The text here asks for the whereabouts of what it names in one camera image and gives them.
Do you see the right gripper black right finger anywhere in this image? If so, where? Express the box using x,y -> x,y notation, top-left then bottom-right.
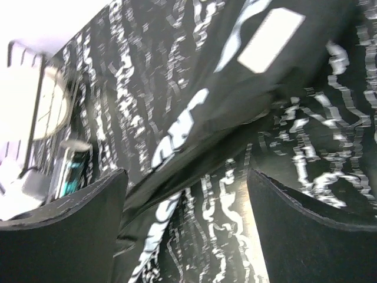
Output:
247,169 -> 376,282

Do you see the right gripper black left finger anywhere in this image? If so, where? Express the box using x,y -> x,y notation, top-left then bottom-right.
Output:
1,168 -> 128,283

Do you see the black BOKA shuttlecock tube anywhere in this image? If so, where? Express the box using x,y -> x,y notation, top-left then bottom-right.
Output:
46,139 -> 92,203

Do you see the black racket bag Crossway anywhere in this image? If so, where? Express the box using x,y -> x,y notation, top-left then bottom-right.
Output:
111,0 -> 360,283

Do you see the white round container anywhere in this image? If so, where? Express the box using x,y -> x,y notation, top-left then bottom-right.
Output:
33,67 -> 71,140

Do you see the black wire basket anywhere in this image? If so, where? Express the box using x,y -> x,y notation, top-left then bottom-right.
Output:
7,41 -> 80,178

